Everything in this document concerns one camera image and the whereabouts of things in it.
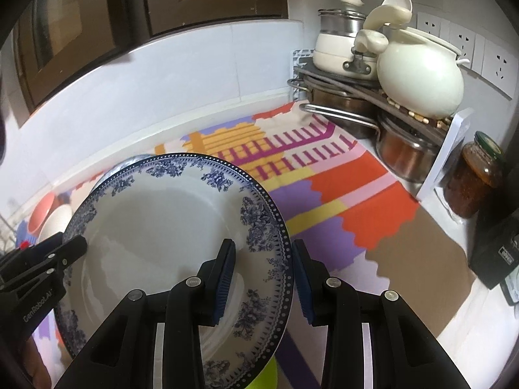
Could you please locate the black knife block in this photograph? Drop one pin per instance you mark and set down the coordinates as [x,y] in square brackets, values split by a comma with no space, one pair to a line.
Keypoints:
[494,253]

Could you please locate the blue patterned plate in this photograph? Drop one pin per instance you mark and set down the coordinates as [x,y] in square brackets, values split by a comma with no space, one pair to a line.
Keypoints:
[118,167]
[152,225]

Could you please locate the small cream pot with lid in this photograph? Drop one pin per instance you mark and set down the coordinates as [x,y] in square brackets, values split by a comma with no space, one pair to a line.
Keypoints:
[335,46]

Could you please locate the steel pan with handle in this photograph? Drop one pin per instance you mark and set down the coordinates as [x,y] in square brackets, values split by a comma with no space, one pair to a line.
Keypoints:
[329,96]

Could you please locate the pink bowl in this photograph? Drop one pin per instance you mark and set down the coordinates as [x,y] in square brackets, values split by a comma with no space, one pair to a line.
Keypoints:
[41,211]

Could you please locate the glass jar with sauce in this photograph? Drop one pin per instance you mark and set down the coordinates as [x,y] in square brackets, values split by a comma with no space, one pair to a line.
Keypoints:
[478,172]

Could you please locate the person's hand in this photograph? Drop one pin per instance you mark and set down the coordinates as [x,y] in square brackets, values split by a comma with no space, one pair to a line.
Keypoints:
[34,366]

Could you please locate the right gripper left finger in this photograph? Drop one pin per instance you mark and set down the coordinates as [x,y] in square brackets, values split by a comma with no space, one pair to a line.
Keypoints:
[121,353]

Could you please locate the white wall sockets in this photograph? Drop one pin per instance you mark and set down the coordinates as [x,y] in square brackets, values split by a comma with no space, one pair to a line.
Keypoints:
[490,61]

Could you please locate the colourful patchwork mat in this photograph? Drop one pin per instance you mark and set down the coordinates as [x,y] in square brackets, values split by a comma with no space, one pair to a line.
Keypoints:
[353,215]

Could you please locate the cream ceramic pot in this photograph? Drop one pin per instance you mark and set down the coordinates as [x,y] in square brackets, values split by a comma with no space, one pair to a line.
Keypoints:
[422,73]

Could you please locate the cream bowl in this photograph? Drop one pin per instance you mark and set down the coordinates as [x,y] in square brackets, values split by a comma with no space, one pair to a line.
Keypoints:
[56,222]

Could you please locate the metal pot rack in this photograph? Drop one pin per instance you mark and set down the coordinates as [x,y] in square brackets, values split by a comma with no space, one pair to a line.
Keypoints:
[448,134]

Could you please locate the green plate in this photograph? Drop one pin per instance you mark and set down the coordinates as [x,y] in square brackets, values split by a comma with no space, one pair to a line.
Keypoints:
[268,378]

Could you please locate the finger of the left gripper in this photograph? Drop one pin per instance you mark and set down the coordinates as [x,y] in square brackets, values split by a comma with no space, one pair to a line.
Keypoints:
[60,258]
[19,260]

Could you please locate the steel pot under rack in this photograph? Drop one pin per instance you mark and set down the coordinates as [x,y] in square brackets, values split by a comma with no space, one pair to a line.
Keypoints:
[403,150]

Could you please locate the white ladle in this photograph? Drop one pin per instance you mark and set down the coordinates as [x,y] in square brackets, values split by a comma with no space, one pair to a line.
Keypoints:
[392,12]

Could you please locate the dark wooden window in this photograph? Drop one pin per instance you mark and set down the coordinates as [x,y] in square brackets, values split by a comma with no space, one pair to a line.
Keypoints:
[58,41]

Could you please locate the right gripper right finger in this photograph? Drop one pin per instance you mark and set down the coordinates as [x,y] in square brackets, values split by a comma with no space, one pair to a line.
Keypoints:
[404,353]

